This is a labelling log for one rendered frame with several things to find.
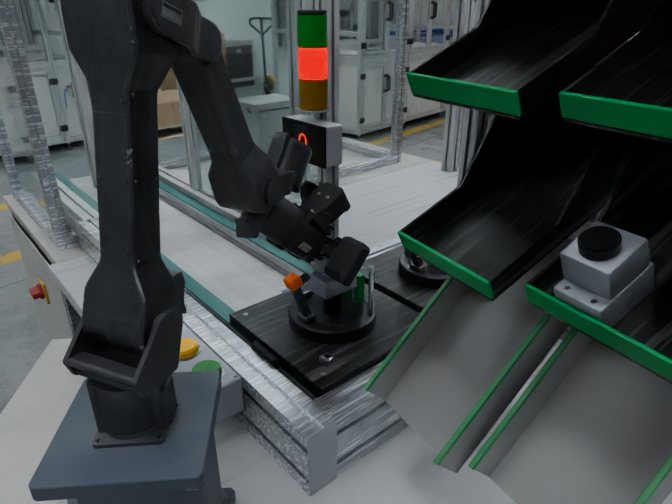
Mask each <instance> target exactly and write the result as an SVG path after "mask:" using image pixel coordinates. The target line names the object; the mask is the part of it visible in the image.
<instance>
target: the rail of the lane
mask: <svg viewBox="0 0 672 504"><path fill-rule="evenodd" d="M89 220H90V222H88V221H86V220H84V221H79V222H78V226H79V230H80V231H81V232H82V233H80V234H81V239H82V243H83V247H84V250H85V251H86V252H85V256H86V260H87V261H88V262H89V263H90V264H91V265H92V266H93V267H94V268H96V266H97V264H98V262H99V261H100V236H99V218H98V217H96V218H92V219H89ZM184 304H185V307H186V311H187V312H186V313H185V314H184V313H182V316H183V321H182V322H183V323H185V324H186V325H187V326H188V327H189V328H190V329H191V330H192V331H193V332H194V333H195V334H196V335H197V336H198V337H199V338H200V339H201V340H203V341H204V342H205V343H206V344H207V345H208V346H209V347H210V348H211V349H212V350H213V351H214V352H215V353H216V354H217V355H218V356H220V357H221V358H222V359H223V360H224V361H225V362H226V363H227V364H228V365H229V366H230V367H231V368H232V369H233V370H234V371H235V372H237V373H238V374H239V375H240V376H241V378H242V388H243V399H244V409H243V410H242V411H240V412H238V413H236V414H234V415H233V416H234V417H235V418H236V419H237V420H238V421H239V422H240V423H241V424H242V425H243V426H244V428H245V429H246V430H247V431H248V432H249V433H250V434H251V435H252V436H253V437H254V438H255V439H256V440H257V441H258V442H259V443H260V445H261V446H262V447H263V448H264V449H265V450H266V451H267V452H268V453H269V454H270V455H271V456H272V457H273V458H274V459H275V460H276V461H277V463H278V464H279V465H280V466H281V467H282V468H283V469H284V470H285V471H286V472H287V473H288V474H289V475H290V476H291V477H292V478H293V480H294V481H295V482H296V483H297V484H298V485H299V486H300V487H301V488H302V489H303V490H304V491H305V492H306V493H307V494H308V495H309V496H310V497H311V496H312V495H314V494H315V493H316V492H318V491H319V490H321V489H322V488H323V487H325V486H326V485H328V484H329V483H331V482H332V481H333V480H335V479H336V478H337V421H336V419H335V418H333V417H332V416H331V415H330V414H329V413H327V412H326V411H325V410H324V409H323V408H322V407H320V406H319V405H318V404H317V403H316V402H315V401H313V400H312V399H311V398H310V397H309V396H307V395H306V394H305V393H304V392H303V391H302V390H300V389H299V388H298V387H297V386H296V385H294V384H293V383H292V382H291V381H290V380H289V379H287V378H286V377H285V376H284V375H283V374H281V373H280V372H279V371H278V370H277V369H279V361H278V358H277V357H275V356H274V355H273V354H272V353H270V352H269V351H268V350H267V349H266V348H264V347H263V346H262V345H261V344H259V343H258V342H257V341H254V342H252V343H251V347H250V346H248V345H247V344H246V343H245V342H244V341H243V340H241V339H240V338H239V337H238V336H237V335H236V334H234V333H233V332H232V331H231V330H230V329H228V328H227V327H226V326H225V325H224V324H223V323H221V322H220V321H219V320H218V319H217V318H215V317H214V316H213V315H212V314H211V313H210V312H208V311H207V310H206V309H205V308H204V307H202V306H201V305H200V304H199V303H198V302H197V301H195V300H194V299H193V298H192V297H191V296H190V295H188V294H187V293H186V292H185V291H184Z"/></svg>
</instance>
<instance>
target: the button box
mask: <svg viewBox="0 0 672 504"><path fill-rule="evenodd" d="M181 338H192V339H194V340H196V341H197V342H198V352H197V353H196V354H195V355H193V356H191V357H189V358H184V359H179V366H178V368H177V370H175V371H174V372H192V368H193V367H194V366H195V365H196V364H197V363H198V362H200V361H203V360H215V361H217V362H219V363H220V364H221V368H222V374H221V382H222V386H221V392H220V398H219V404H218V410H217V416H216V422H215V424H217V423H219V422H221V421H223V420H225V419H227V418H228V417H230V416H232V415H234V414H236V413H238V412H240V411H242V410H243V409H244V399H243V388H242V378H241V376H240V375H239V374H238V373H237V372H235V371H234V370H233V369H232V368H231V367H230V366H229V365H228V364H227V363H226V362H225V361H224V360H223V359H222V358H221V357H220V356H218V355H217V354H216V353H215V352H214V351H213V350H212V349H211V348H210V347H209V346H208V345H207V344H206V343H205V342H204V341H203V340H201V339H200V338H199V337H198V336H197V335H196V334H195V333H194V332H193V331H192V330H191V329H190V328H189V327H188V326H187V325H186V324H185V323H183V327H182V337H181ZM174 372H173V373H174Z"/></svg>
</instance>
